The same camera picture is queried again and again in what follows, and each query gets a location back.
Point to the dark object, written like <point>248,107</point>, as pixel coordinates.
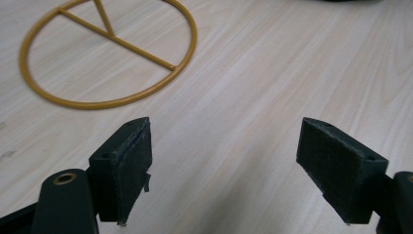
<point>344,1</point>

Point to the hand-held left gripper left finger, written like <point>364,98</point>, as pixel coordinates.
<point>125,175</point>

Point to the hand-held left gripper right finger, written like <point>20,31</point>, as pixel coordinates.
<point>337,175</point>

